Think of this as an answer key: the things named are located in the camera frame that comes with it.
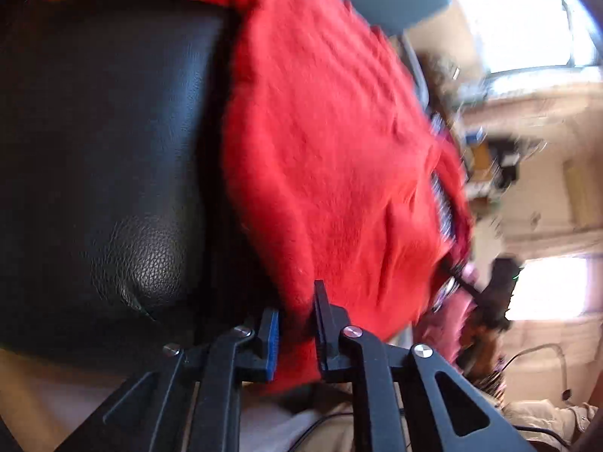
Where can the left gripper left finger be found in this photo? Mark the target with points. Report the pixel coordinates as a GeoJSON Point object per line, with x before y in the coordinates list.
{"type": "Point", "coordinates": [189, 400]}

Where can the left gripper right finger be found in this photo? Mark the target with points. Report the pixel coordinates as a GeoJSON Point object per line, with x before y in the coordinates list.
{"type": "Point", "coordinates": [405, 399]}

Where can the red knit sweater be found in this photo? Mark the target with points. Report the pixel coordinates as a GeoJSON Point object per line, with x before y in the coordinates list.
{"type": "Point", "coordinates": [328, 158]}

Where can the wooden side shelf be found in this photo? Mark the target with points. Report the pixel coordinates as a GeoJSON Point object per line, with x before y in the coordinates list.
{"type": "Point", "coordinates": [491, 161]}

